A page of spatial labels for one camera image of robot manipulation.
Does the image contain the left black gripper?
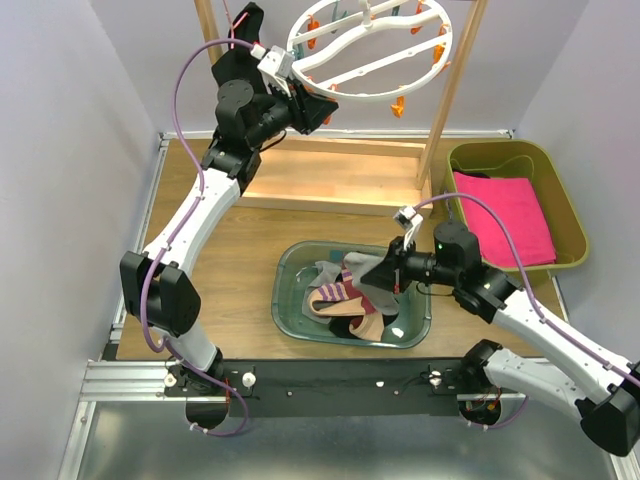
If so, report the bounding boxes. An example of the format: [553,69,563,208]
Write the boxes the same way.
[247,75,338,149]

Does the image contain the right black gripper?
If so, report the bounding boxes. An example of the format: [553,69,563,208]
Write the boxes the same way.
[360,234,459,294]

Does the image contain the beige purple striped sock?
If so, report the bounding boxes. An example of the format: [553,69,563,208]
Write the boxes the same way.
[307,282,376,317]

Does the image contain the white round clip hanger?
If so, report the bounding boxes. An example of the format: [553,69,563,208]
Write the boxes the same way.
[286,1,454,102]

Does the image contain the grey sock black stripes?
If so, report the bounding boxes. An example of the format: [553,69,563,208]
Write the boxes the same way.
[299,261,342,325]

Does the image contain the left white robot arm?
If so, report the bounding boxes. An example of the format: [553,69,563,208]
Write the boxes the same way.
[120,80,338,395]

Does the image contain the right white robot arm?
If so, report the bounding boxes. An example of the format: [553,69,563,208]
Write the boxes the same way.
[361,221,639,457]

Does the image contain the large black hanging cloth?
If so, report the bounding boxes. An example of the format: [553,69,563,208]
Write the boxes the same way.
[211,2,267,94]

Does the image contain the clear plastic tub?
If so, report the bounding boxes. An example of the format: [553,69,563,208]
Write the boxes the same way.
[271,241,432,349]

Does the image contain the pink folded cloth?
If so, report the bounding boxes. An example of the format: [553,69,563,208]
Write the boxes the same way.
[453,172,556,268]

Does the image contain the olive green bin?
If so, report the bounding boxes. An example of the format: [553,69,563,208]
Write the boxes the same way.
[444,140,589,285]

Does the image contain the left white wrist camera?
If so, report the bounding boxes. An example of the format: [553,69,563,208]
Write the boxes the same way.
[258,46,295,96]

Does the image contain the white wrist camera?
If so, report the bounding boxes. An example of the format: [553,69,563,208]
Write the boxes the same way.
[393,206,423,251]
[258,46,295,96]

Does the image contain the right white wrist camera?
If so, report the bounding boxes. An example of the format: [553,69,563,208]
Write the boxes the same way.
[393,206,423,251]

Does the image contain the wooden rack frame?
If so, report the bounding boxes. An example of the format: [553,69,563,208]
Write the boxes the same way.
[193,0,491,217]

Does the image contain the black mounting base plate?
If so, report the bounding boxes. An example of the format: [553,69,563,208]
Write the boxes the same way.
[164,357,521,419]

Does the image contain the aluminium rail frame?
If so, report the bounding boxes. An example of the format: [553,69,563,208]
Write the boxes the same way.
[81,136,639,457]

